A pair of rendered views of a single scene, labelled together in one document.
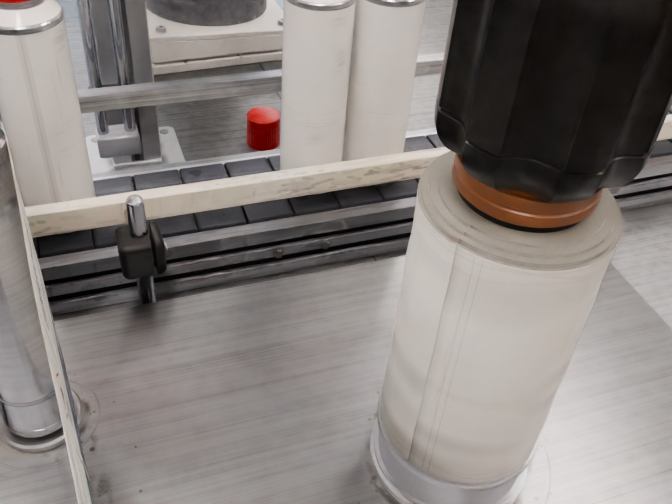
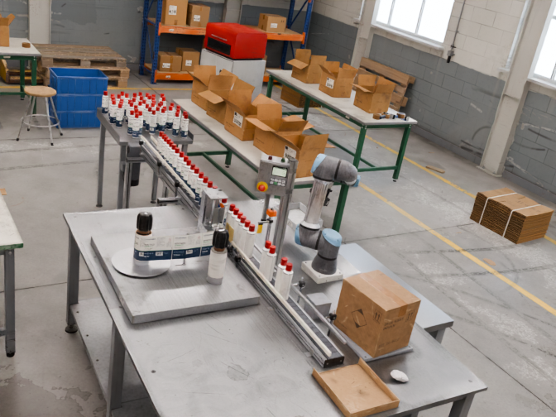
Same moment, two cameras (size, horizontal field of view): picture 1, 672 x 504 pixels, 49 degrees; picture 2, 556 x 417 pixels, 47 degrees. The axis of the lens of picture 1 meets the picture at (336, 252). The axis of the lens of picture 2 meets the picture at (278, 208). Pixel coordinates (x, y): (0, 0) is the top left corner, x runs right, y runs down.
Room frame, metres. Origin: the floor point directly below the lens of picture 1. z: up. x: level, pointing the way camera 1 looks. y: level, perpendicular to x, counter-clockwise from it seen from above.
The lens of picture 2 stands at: (0.04, -2.97, 2.64)
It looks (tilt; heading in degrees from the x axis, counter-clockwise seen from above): 24 degrees down; 81
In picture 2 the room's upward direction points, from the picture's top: 10 degrees clockwise
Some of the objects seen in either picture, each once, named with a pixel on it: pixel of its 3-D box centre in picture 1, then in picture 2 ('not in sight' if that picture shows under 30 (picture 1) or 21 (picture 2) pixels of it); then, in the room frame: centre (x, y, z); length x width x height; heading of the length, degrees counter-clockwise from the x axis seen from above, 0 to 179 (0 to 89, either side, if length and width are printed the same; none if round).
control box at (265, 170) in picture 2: not in sight; (274, 175); (0.51, 0.24, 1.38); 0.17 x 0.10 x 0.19; 168
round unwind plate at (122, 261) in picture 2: not in sight; (141, 261); (-0.14, 0.03, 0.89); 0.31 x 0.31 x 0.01
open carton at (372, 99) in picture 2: not in sight; (371, 93); (2.09, 4.28, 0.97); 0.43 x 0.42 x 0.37; 22
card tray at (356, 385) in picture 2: not in sight; (355, 386); (0.87, -0.81, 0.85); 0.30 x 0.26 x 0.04; 113
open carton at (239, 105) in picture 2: not in sight; (246, 115); (0.54, 2.74, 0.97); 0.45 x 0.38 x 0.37; 29
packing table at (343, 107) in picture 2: not in sight; (330, 122); (1.81, 4.85, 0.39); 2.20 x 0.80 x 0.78; 116
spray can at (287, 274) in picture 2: not in sight; (286, 281); (0.60, -0.19, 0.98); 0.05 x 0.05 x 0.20
